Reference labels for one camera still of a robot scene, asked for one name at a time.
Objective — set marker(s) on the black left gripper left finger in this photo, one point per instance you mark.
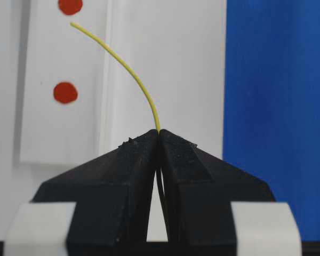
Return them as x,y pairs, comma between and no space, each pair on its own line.
97,208

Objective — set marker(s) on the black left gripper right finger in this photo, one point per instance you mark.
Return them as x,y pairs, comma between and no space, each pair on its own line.
214,208

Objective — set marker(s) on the orange dot mark lower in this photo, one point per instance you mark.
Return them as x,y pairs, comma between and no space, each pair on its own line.
65,92

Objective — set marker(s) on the orange dot mark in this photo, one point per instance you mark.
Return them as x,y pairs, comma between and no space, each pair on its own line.
70,7
65,92

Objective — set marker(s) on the orange dot mark middle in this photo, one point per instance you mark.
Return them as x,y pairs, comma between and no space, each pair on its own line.
70,7

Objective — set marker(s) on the blue mat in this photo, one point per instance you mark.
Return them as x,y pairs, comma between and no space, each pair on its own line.
272,101

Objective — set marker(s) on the white marked board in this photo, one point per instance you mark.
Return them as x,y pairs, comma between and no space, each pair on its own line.
55,133

